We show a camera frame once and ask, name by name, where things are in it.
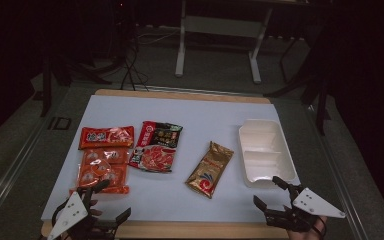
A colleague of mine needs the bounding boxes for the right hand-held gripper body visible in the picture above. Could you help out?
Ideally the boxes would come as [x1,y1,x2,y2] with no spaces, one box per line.
[264,187,346,233]

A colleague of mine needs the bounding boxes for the orange seasoning packet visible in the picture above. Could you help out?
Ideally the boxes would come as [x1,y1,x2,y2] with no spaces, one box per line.
[69,125,136,195]

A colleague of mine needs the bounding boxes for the black metal stand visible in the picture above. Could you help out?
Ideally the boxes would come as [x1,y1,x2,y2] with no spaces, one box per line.
[39,54,54,118]

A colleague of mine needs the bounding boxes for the white metal desk frame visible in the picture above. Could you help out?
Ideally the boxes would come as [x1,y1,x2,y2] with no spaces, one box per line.
[175,0,275,85]

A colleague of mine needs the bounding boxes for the gold foil packet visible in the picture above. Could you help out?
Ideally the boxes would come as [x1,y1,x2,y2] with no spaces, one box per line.
[185,140,235,200]

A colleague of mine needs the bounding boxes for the person's right hand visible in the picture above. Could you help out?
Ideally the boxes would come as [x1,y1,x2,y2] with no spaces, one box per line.
[285,215,328,240]

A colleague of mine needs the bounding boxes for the white compartment tray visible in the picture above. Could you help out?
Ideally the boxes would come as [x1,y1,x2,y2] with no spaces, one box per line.
[238,118,298,189]

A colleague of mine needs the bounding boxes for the red and black food packet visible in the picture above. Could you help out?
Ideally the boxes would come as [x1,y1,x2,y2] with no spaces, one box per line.
[128,120,184,174]

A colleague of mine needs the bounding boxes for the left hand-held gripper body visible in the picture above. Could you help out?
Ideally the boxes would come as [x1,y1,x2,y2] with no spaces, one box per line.
[41,188,118,240]

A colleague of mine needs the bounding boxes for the black chair legs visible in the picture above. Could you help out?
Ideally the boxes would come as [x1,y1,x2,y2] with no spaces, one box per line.
[263,36,333,136]

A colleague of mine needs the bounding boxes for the person's left hand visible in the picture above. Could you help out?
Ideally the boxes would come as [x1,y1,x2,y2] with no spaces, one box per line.
[89,199,104,218]

